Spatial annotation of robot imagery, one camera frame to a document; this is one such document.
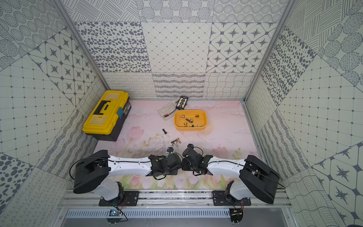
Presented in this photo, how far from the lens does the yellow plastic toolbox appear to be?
86 centimetres

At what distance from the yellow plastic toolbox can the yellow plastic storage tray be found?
1.27 feet

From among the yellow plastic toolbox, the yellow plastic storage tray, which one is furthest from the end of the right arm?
the yellow plastic toolbox

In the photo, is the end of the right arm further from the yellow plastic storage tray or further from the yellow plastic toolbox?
the yellow plastic toolbox

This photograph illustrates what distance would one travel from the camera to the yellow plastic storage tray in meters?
1.04
